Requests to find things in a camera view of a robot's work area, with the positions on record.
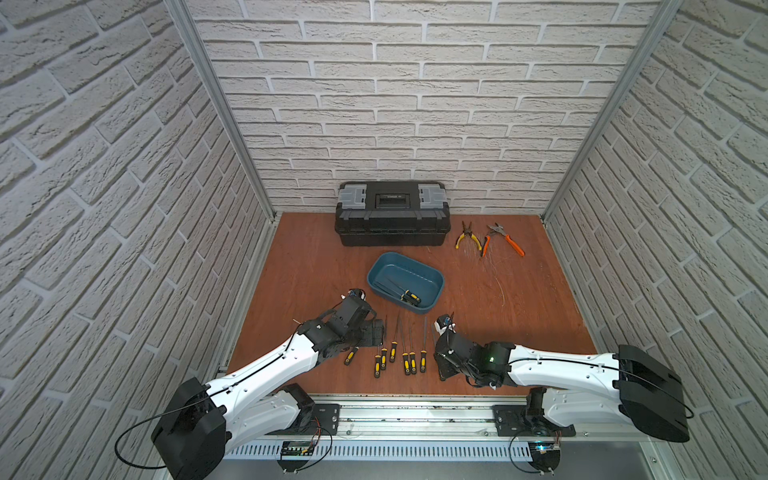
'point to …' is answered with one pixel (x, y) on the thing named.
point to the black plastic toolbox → (392, 214)
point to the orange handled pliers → (499, 229)
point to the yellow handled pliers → (465, 232)
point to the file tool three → (384, 352)
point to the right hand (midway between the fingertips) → (442, 355)
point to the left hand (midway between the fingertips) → (375, 326)
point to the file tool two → (377, 366)
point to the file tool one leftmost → (350, 355)
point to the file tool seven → (423, 353)
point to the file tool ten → (403, 297)
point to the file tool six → (413, 364)
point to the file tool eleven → (411, 296)
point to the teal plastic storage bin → (390, 276)
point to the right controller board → (545, 456)
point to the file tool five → (405, 354)
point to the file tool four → (394, 343)
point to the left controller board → (294, 448)
